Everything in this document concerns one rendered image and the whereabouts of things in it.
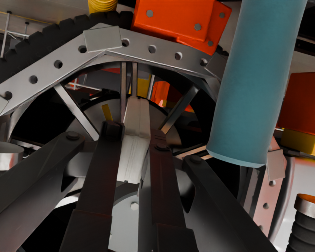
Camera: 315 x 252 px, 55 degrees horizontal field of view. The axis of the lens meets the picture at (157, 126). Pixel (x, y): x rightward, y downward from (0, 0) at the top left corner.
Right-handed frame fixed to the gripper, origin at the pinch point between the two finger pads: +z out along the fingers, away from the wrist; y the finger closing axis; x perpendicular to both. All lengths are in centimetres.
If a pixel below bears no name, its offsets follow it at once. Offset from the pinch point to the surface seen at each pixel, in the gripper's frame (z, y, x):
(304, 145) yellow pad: 51, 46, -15
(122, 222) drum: 11.9, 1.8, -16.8
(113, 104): 54, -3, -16
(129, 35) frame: 32.1, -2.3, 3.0
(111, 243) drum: 11.1, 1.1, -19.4
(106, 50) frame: 31.0, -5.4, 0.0
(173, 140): 53, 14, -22
